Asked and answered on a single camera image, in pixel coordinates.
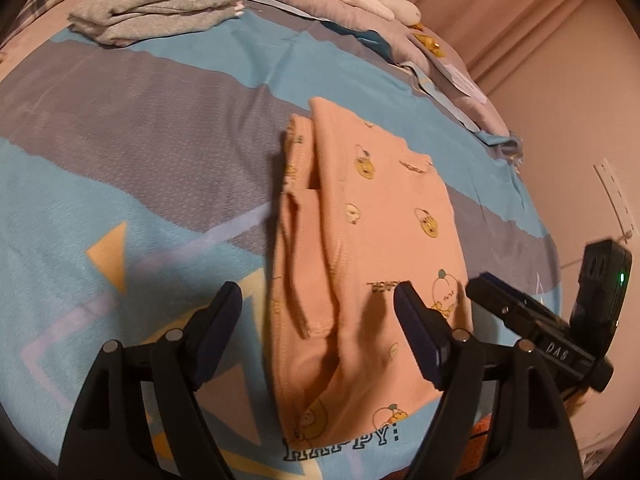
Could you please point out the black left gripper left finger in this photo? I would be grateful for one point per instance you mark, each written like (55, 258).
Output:
(137, 417)

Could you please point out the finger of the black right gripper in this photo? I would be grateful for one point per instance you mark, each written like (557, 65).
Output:
(522, 314)

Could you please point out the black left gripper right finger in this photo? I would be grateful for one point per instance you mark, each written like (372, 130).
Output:
(529, 434)

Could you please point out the pink cartoon print garment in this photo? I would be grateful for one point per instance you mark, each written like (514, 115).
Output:
(359, 213)

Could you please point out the folded grey clothes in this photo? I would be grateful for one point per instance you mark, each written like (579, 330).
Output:
(119, 23)

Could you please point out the right hand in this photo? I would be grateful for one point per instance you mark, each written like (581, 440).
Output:
(574, 401)

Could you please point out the white power strip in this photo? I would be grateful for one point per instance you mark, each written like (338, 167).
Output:
(618, 201)

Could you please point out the blue grey patterned bedsheet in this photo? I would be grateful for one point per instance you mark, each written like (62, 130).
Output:
(136, 181)

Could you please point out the white paper sheet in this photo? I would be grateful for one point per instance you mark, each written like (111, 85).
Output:
(463, 83)

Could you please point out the small yellow plush toy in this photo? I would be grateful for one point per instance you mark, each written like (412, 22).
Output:
(430, 44)

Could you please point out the mauve quilt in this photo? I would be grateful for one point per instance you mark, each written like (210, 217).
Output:
(404, 47)

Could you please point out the pink curtain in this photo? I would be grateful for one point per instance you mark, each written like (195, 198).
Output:
(494, 37)

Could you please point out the black camera box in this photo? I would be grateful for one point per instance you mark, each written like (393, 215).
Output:
(603, 281)

